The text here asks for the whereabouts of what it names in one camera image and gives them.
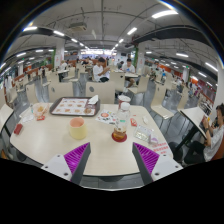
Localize red paper cup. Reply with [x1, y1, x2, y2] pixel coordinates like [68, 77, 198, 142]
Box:
[116, 94, 132, 110]

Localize ceiling air conditioner unit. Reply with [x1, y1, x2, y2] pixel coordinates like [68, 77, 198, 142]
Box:
[67, 21, 89, 33]

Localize printed sticker leaflet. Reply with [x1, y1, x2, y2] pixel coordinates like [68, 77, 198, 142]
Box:
[95, 109, 119, 126]

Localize yellow cup with pink inside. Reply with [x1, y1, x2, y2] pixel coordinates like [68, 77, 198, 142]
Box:
[68, 116, 89, 141]

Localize brown tray with paper liner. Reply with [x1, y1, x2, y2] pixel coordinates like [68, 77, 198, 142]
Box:
[48, 96, 102, 117]

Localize white neighbouring table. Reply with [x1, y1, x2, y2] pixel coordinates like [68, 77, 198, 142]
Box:
[179, 106, 210, 153]

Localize person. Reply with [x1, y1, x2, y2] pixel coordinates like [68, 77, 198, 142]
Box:
[121, 58, 137, 89]
[184, 102, 224, 165]
[91, 56, 112, 84]
[59, 60, 69, 72]

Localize clear plastic bag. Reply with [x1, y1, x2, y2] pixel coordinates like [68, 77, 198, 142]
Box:
[133, 124, 155, 144]

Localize ceiling strip lights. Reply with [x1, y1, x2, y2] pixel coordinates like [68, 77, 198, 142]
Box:
[0, 9, 220, 80]

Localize crumpled white napkin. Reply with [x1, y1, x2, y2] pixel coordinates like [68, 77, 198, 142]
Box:
[87, 94, 100, 106]

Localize small dark red box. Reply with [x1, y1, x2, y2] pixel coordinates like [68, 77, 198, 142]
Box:
[13, 122, 24, 136]

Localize food wrapper with fries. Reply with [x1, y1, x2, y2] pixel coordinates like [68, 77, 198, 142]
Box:
[31, 102, 51, 122]

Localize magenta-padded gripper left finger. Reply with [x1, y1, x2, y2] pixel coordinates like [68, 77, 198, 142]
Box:
[43, 142, 92, 186]

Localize flat round red coaster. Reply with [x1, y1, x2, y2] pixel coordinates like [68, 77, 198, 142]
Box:
[110, 131, 129, 144]

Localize clear bottle with amber drink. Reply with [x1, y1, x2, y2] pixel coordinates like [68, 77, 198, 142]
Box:
[112, 101, 132, 141]

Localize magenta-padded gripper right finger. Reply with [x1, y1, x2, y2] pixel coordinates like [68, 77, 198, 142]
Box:
[131, 142, 184, 187]

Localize beige canteen chairs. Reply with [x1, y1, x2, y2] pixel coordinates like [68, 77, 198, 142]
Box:
[0, 64, 204, 118]

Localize small red packet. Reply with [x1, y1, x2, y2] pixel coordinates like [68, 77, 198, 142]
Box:
[129, 117, 139, 128]

